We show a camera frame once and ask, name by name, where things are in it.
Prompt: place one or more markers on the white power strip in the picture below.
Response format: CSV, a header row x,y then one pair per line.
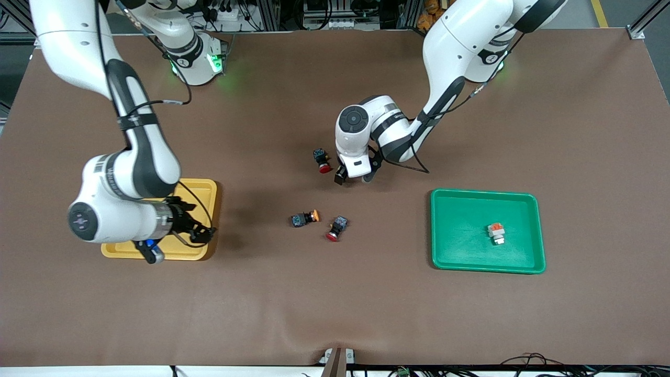
x,y
225,15

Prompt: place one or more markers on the green plastic tray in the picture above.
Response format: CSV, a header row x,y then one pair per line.
x,y
460,235

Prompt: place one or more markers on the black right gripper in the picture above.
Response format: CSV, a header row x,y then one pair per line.
x,y
181,220

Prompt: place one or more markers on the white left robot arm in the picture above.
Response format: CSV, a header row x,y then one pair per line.
x,y
450,47

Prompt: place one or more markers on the yellow push button switch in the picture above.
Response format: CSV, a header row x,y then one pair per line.
x,y
301,219

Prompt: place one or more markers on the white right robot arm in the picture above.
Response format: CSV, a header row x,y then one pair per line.
x,y
68,47

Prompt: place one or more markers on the red push button switch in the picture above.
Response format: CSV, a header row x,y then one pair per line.
x,y
319,156
339,224

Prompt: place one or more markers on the white button with orange block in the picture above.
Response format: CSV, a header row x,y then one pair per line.
x,y
496,230

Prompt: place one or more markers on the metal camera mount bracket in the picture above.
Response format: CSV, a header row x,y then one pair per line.
x,y
335,364

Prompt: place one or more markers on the aluminium frame post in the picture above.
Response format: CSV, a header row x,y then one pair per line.
x,y
636,34
26,23

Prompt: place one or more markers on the yellow plastic tray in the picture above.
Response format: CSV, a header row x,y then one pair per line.
x,y
201,193

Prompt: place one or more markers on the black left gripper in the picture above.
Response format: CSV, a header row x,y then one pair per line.
x,y
341,177

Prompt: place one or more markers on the pile of orange objects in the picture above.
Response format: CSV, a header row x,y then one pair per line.
x,y
432,10

